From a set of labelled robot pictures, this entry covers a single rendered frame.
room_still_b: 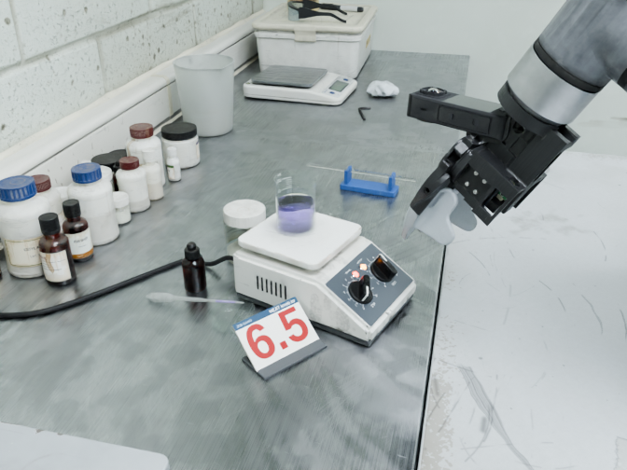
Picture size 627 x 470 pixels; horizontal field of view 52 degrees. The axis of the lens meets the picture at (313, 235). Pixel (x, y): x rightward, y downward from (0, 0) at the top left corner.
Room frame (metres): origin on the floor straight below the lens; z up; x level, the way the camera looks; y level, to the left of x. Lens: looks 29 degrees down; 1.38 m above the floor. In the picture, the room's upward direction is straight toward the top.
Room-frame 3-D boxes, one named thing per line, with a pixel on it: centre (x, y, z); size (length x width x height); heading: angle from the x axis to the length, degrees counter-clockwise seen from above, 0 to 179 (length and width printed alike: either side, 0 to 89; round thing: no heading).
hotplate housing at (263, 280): (0.70, -0.01, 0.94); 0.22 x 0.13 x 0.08; 58
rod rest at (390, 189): (1.03, -0.10, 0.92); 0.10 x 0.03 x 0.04; 69
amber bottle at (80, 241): (0.80, 0.34, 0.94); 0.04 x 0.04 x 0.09
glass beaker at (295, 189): (0.73, 0.02, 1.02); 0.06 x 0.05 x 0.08; 125
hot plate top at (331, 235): (0.72, 0.02, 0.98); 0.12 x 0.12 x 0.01; 58
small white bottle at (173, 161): (1.08, 0.25, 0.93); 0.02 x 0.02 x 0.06
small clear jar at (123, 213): (0.92, 0.31, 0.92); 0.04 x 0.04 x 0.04
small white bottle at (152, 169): (1.01, 0.28, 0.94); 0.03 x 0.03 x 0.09
